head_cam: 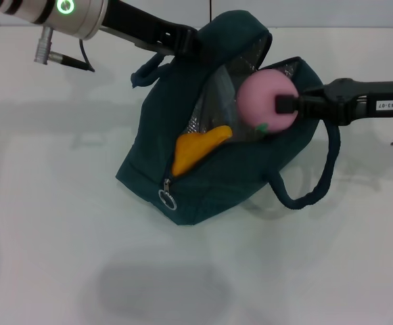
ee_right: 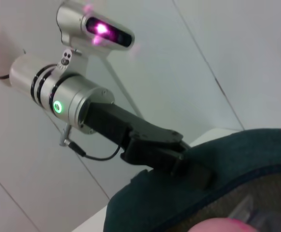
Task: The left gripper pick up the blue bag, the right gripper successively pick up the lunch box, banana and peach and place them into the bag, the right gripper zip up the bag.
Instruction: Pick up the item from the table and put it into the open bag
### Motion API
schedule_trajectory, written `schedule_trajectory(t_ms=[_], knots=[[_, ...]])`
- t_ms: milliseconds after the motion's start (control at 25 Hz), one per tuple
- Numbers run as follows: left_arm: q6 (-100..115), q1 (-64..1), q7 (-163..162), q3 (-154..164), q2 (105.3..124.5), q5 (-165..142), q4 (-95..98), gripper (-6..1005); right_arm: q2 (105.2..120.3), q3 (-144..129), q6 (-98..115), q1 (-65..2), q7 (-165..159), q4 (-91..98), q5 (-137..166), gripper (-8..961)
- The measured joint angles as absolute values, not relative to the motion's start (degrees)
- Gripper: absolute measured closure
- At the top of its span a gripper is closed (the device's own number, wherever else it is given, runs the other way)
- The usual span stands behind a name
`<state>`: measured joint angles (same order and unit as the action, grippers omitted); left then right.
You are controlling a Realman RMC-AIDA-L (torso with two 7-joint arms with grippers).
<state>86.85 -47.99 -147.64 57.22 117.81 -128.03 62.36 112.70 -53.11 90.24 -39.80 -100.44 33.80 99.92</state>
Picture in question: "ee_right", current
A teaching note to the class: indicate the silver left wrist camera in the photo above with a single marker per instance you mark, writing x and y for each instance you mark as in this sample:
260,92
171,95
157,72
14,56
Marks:
87,24

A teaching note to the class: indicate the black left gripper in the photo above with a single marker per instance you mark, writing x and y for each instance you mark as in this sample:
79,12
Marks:
130,140

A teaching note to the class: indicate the pink peach toy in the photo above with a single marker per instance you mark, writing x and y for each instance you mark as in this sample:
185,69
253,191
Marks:
222,226

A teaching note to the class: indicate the dark teal fabric bag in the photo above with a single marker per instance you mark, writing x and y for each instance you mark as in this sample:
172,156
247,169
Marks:
227,164

